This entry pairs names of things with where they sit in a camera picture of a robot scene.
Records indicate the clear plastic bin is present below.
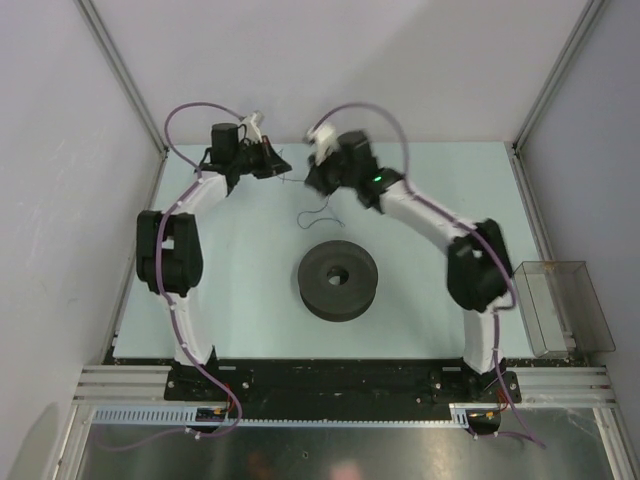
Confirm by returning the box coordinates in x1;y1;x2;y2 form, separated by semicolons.
514;261;616;359

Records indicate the aluminium frame rail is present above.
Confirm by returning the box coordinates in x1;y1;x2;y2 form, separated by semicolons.
73;365;616;408

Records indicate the left aluminium corner post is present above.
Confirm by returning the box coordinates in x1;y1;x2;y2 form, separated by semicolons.
73;0;167;156

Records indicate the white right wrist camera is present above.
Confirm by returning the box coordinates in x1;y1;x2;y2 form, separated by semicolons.
305;122;339;166

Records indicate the aluminium corner post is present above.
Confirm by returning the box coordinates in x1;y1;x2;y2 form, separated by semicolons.
510;0;607;156
73;0;167;156

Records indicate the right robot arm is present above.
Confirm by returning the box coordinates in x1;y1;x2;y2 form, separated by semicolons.
304;124;517;401

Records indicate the grey slotted cable duct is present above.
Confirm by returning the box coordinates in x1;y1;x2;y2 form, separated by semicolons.
92;402;474;429

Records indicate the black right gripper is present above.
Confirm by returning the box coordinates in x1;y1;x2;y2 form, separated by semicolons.
307;143;360;197

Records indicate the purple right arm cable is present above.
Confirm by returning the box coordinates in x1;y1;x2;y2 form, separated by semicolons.
312;102;547;449

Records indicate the thin purple wire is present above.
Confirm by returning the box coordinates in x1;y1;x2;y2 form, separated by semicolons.
277;147;347;229

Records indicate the right aluminium corner post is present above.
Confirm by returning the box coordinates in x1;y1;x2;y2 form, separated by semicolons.
510;0;607;156

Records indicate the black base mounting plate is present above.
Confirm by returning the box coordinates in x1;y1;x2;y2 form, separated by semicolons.
164;359;522;422

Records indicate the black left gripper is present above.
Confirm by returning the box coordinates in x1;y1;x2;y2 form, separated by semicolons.
231;135;290;180

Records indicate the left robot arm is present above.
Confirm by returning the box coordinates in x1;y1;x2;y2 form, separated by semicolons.
136;112;291;400

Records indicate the dark perforated cable spool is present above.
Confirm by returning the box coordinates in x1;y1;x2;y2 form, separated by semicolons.
297;240;379;323

